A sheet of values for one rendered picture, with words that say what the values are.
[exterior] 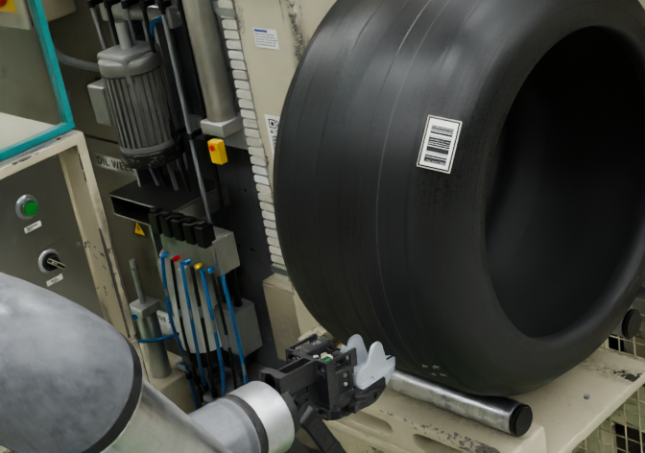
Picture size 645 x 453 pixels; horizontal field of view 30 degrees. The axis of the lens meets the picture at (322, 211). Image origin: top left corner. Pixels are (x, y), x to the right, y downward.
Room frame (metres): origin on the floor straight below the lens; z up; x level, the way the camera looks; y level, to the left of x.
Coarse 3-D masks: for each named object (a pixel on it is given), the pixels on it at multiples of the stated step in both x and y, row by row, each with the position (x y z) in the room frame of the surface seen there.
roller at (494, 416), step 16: (400, 384) 1.47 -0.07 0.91; (416, 384) 1.45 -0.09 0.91; (432, 384) 1.43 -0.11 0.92; (432, 400) 1.42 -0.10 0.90; (448, 400) 1.40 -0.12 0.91; (464, 400) 1.39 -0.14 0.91; (480, 400) 1.37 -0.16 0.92; (496, 400) 1.36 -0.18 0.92; (512, 400) 1.35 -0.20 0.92; (464, 416) 1.39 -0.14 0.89; (480, 416) 1.36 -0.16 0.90; (496, 416) 1.34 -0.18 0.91; (512, 416) 1.33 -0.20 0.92; (528, 416) 1.34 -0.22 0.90; (512, 432) 1.32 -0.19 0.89
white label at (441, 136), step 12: (432, 120) 1.28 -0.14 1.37; (444, 120) 1.27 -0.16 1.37; (432, 132) 1.27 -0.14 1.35; (444, 132) 1.27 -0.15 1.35; (456, 132) 1.26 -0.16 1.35; (432, 144) 1.27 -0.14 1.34; (444, 144) 1.26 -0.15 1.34; (456, 144) 1.26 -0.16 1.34; (420, 156) 1.27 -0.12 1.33; (432, 156) 1.26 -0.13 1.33; (444, 156) 1.26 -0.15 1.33; (432, 168) 1.25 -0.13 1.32; (444, 168) 1.25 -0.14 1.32
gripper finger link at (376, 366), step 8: (376, 344) 1.28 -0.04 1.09; (376, 352) 1.28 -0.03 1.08; (368, 360) 1.27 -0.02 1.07; (376, 360) 1.28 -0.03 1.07; (384, 360) 1.29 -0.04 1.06; (392, 360) 1.32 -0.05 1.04; (360, 368) 1.26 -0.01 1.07; (368, 368) 1.27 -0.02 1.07; (376, 368) 1.28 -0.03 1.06; (384, 368) 1.29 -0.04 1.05; (392, 368) 1.30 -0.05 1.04; (360, 376) 1.26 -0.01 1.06; (368, 376) 1.27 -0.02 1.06; (376, 376) 1.27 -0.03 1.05; (384, 376) 1.28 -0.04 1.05; (360, 384) 1.25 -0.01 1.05; (368, 384) 1.26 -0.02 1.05
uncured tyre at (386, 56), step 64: (384, 0) 1.46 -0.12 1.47; (448, 0) 1.40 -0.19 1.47; (512, 0) 1.38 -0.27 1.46; (576, 0) 1.43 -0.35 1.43; (320, 64) 1.44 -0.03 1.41; (384, 64) 1.37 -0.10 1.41; (448, 64) 1.32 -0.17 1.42; (512, 64) 1.33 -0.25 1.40; (576, 64) 1.73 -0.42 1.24; (640, 64) 1.54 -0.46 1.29; (320, 128) 1.38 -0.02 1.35; (384, 128) 1.31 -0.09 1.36; (512, 128) 1.77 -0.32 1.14; (576, 128) 1.73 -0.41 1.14; (640, 128) 1.65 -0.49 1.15; (320, 192) 1.35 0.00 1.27; (384, 192) 1.28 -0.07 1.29; (448, 192) 1.25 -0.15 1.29; (512, 192) 1.75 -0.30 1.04; (576, 192) 1.70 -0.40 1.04; (640, 192) 1.62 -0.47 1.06; (320, 256) 1.35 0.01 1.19; (384, 256) 1.26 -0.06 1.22; (448, 256) 1.24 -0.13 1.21; (512, 256) 1.69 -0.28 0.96; (576, 256) 1.63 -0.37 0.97; (640, 256) 1.49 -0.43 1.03; (320, 320) 1.41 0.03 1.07; (384, 320) 1.29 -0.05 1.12; (448, 320) 1.25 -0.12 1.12; (512, 320) 1.57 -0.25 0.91; (576, 320) 1.52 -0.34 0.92; (448, 384) 1.31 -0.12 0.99; (512, 384) 1.32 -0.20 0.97
